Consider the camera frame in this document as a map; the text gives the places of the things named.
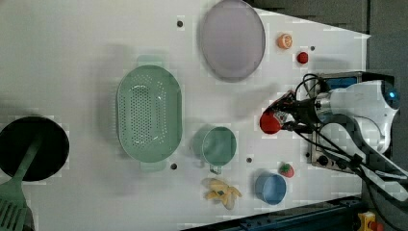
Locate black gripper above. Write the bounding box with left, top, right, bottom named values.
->
left=268, top=90, right=319, bottom=134

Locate red felt ketchup bottle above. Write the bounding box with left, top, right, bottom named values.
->
left=259, top=107, right=289, bottom=135

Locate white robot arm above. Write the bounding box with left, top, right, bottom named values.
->
left=260, top=80, right=407, bottom=203

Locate red strawberry toy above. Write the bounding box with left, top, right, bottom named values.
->
left=296, top=52, right=309, bottom=64
left=278, top=164, right=294, bottom=178

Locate orange slice toy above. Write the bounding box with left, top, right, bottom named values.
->
left=277, top=34, right=293, bottom=49

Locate blue bowl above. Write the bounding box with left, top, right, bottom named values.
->
left=255, top=172, right=287, bottom=205

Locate green mug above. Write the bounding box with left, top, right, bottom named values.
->
left=192, top=125, right=238, bottom=175

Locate lilac round plate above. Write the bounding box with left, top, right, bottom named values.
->
left=199, top=0, right=266, bottom=82

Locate peeled banana toy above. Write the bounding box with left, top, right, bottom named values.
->
left=202, top=178, right=242, bottom=210

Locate yellow emergency stop box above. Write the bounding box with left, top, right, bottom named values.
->
left=358, top=212, right=384, bottom=231

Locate green colander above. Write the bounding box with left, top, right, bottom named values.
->
left=116, top=55, right=183, bottom=172

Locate black pan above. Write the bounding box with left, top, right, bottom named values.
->
left=0, top=116, right=69, bottom=182

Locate green spatula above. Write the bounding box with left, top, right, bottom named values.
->
left=0, top=139, right=42, bottom=231

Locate black cable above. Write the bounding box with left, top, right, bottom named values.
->
left=293, top=73, right=408, bottom=231

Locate blue aluminium frame rail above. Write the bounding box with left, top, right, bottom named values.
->
left=183, top=196, right=367, bottom=231

